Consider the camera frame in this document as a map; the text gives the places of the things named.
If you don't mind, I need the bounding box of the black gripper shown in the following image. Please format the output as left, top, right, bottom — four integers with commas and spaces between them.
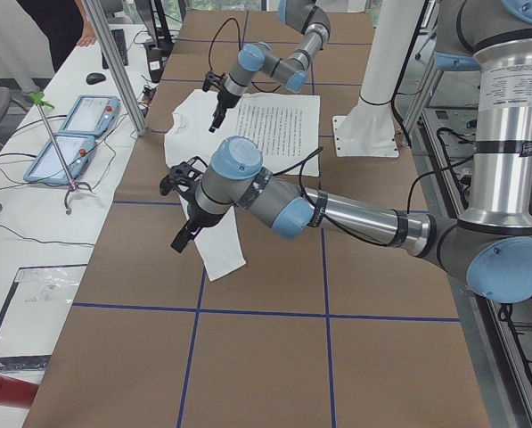
209, 86, 243, 133
170, 191, 228, 252

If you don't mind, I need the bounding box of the white long-sleeve printed t-shirt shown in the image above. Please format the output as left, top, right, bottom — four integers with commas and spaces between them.
164, 89, 320, 281

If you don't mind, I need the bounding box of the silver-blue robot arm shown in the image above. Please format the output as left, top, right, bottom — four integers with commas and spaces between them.
160, 1, 532, 304
202, 1, 331, 133

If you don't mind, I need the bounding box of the person in black clothes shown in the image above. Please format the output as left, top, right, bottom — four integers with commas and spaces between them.
17, 0, 97, 72

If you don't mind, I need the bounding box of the black box with white label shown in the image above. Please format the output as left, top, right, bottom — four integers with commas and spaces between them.
143, 39, 164, 83

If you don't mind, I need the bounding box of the far blue teach pendant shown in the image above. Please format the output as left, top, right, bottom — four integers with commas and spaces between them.
59, 95, 120, 137

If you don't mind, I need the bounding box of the blue teach pendant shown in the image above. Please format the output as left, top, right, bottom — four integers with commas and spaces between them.
59, 95, 120, 137
23, 134, 95, 185

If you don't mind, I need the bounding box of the black keyboard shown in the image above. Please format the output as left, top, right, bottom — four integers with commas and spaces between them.
110, 29, 128, 66

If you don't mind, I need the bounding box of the black computer mouse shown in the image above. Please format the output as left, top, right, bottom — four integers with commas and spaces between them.
86, 72, 106, 86

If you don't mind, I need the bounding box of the near blue teach pendant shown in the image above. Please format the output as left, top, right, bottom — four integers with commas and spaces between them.
23, 134, 95, 185

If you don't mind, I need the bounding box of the metal grabber stick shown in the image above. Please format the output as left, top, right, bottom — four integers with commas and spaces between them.
24, 91, 93, 215

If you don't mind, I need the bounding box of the clear plastic document sleeve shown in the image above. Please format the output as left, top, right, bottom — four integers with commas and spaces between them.
0, 264, 86, 372

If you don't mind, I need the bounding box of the red cylinder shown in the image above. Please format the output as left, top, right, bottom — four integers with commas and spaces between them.
0, 374, 39, 409

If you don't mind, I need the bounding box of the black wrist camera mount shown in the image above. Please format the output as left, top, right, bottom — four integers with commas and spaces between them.
159, 156, 208, 200
202, 70, 227, 92

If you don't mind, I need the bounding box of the black camera cable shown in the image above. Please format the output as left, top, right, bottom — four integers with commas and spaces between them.
269, 142, 470, 246
207, 17, 244, 77

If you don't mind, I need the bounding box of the aluminium frame post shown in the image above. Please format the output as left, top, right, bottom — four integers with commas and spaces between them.
82, 0, 146, 136

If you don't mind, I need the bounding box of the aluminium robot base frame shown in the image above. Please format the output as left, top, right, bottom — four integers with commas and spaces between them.
398, 26, 532, 428

